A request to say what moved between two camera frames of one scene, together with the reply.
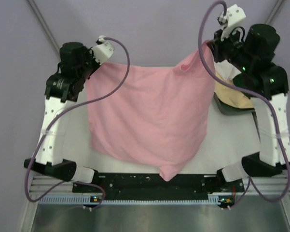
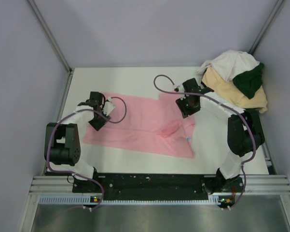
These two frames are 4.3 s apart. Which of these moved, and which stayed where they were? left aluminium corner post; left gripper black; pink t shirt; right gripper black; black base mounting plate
Moved: pink t shirt; left gripper black; right gripper black
Stayed: left aluminium corner post; black base mounting plate
